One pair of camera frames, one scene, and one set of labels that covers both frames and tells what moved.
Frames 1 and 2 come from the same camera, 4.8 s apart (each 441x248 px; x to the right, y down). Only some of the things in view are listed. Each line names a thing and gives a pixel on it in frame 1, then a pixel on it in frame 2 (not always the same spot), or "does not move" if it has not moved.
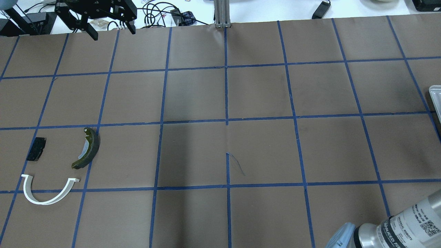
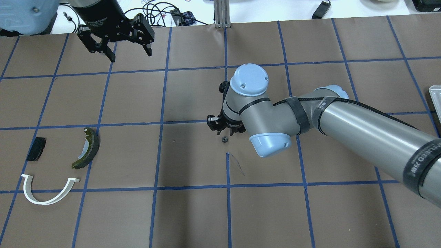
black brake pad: x=37 y=149 does not move
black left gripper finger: x=91 y=31 -> x=109 y=53
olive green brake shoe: x=89 y=149 does not move
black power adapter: x=321 y=10 does not move
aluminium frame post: x=222 y=13 does not move
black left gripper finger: x=130 y=24 -> x=148 y=50
